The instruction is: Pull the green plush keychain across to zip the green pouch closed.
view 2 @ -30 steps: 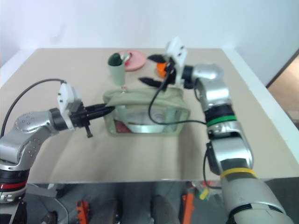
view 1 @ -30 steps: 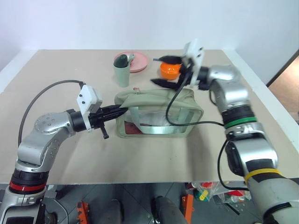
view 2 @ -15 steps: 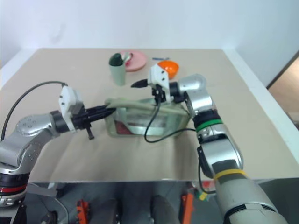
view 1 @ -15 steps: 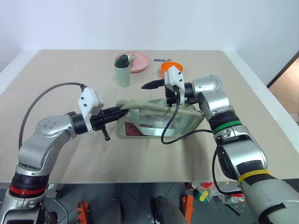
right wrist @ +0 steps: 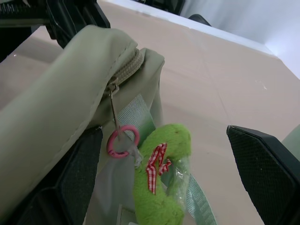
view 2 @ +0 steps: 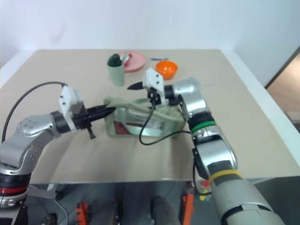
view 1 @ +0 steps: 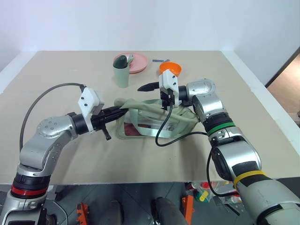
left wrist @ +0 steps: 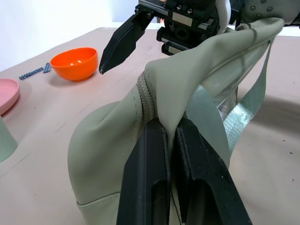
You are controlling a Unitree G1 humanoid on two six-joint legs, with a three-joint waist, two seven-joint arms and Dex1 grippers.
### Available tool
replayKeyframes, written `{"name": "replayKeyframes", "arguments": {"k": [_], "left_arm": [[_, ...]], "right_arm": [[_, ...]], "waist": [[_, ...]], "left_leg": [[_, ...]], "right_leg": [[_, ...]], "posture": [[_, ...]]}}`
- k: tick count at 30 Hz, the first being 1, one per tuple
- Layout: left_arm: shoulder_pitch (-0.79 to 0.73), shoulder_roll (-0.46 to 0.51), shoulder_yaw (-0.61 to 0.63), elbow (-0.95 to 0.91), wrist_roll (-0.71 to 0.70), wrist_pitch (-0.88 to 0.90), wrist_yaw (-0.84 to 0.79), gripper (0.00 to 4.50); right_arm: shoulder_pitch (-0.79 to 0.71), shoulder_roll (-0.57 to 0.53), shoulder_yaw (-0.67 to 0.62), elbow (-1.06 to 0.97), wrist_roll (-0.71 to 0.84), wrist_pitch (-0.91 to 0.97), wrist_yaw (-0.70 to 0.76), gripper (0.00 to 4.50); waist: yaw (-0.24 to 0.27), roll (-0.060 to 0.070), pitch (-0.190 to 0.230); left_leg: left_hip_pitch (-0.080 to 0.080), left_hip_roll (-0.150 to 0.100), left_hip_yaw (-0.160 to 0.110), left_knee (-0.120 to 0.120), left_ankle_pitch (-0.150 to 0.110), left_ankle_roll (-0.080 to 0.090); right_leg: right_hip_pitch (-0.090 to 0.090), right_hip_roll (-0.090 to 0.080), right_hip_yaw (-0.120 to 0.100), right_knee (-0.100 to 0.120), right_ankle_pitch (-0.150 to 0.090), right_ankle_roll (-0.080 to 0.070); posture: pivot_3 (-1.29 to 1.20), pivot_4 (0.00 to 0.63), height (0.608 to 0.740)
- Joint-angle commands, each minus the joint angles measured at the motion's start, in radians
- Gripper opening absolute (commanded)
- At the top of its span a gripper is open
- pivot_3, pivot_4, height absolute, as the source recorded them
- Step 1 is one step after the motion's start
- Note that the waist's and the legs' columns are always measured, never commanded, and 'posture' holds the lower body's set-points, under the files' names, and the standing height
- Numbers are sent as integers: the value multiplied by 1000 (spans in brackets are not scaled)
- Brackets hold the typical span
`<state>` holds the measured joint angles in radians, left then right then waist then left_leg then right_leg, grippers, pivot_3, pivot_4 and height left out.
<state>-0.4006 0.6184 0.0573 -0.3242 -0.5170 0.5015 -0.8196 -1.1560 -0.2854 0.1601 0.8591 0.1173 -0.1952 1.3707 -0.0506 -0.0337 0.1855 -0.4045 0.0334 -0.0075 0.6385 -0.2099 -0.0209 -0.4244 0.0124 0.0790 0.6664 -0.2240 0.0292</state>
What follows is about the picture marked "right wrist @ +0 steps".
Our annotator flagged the green plush keychain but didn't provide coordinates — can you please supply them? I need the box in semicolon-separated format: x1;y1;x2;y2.
132;123;193;225

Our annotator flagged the pink keychain ring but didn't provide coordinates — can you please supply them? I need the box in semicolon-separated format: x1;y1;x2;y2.
106;125;141;160

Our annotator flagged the black rounded object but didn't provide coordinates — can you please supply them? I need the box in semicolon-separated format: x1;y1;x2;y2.
187;14;213;28

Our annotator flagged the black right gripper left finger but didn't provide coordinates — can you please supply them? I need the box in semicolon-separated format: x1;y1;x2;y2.
7;127;104;225

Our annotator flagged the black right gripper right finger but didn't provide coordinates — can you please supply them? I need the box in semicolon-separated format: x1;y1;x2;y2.
226;125;300;225

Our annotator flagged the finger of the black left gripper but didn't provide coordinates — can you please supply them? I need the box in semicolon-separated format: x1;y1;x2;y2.
45;0;111;50

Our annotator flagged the pale green zip pouch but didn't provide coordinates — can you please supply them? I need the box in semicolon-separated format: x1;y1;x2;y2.
0;24;213;225

